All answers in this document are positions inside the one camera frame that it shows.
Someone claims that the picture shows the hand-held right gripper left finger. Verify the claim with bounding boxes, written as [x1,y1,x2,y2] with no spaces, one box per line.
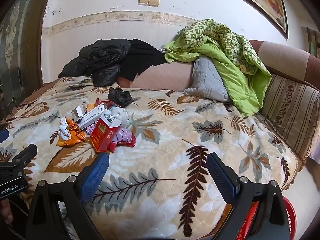
[25,152,110,240]

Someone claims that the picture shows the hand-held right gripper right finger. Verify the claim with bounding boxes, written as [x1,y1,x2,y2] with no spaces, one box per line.
[206,152,292,240]

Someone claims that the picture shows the red wrapper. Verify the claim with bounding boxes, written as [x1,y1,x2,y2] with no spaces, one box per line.
[107,130,136,153]

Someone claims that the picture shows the red cigarette box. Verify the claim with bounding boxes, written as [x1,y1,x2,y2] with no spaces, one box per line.
[89,117,122,153]

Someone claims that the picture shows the orange wrapper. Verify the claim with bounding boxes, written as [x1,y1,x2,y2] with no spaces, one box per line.
[56,117,86,147]

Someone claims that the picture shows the purple paper ball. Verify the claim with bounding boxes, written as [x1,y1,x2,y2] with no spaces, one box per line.
[115,128,132,143]

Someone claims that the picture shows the white long carton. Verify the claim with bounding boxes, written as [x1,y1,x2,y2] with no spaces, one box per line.
[78,104,106,128]

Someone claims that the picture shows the small silver box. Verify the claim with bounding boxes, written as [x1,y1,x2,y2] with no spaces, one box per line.
[71,102,88,120]

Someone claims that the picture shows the white tissue wad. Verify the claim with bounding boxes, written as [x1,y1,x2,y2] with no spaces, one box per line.
[110,106,132,128]

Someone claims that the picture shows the red printed carton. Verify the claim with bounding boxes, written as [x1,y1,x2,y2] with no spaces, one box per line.
[96,99,118,109]

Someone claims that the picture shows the red plastic basket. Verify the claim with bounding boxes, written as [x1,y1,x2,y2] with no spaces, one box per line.
[235,196,297,240]

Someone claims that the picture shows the black plastic bag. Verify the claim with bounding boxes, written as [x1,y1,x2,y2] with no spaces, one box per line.
[107,87,133,107]

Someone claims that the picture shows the person's left hand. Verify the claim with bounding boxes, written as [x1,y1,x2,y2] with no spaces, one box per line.
[0,200,13,225]

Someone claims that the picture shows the leaf print blanket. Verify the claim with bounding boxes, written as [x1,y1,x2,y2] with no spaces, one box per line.
[0,76,304,240]

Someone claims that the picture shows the stained glass door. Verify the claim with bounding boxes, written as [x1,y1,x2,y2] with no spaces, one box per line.
[0,0,54,120]

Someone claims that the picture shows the striped sofa cushion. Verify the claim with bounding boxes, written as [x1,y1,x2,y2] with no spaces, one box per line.
[259,74,320,160]

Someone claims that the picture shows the grey quilted pillow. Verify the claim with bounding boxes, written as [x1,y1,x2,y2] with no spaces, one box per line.
[184,55,232,103]

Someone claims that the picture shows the green patterned quilt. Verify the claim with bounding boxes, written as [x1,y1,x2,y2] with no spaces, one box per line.
[164,19,273,118]

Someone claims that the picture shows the black puffer jacket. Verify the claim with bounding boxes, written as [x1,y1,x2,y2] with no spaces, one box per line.
[58,39,132,87]

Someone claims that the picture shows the black cloth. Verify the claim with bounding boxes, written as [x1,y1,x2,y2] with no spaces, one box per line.
[117,39,168,82]

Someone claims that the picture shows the brown sofa backrest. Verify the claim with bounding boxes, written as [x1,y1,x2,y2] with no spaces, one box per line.
[247,39,320,90]

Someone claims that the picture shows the wooden framed panel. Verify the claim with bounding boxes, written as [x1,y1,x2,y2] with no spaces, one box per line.
[301,26,320,55]

